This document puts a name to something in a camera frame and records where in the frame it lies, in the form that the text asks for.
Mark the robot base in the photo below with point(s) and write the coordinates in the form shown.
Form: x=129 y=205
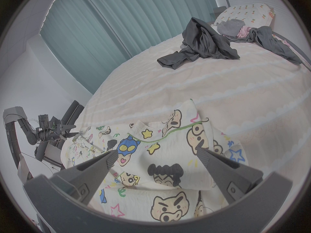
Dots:
x=52 y=153

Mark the white printed pillow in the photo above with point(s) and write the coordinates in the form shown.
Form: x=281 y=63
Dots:
x=247 y=14

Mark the black garment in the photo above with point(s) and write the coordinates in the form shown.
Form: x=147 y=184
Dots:
x=204 y=45

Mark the white printed pyjama top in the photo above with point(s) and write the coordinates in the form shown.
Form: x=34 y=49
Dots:
x=158 y=154

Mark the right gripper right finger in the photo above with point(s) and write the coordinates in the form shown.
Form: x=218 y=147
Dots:
x=230 y=176

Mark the black chest of drawers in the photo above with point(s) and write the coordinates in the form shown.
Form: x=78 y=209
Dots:
x=73 y=115

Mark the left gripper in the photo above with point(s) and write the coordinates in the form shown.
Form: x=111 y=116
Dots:
x=56 y=131

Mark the grey bedside table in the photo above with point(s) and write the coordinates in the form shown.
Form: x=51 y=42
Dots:
x=217 y=12

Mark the small grey garment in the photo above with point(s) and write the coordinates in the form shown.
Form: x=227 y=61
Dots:
x=184 y=46

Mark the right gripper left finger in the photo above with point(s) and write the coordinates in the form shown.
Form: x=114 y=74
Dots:
x=85 y=178

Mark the bed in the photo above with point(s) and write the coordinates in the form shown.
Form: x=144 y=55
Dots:
x=218 y=93

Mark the pink garment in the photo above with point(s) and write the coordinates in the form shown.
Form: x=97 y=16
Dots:
x=243 y=32

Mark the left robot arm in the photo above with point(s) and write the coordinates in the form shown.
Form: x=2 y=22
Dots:
x=14 y=115

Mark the dark grey garment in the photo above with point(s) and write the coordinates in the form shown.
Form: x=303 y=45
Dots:
x=269 y=41

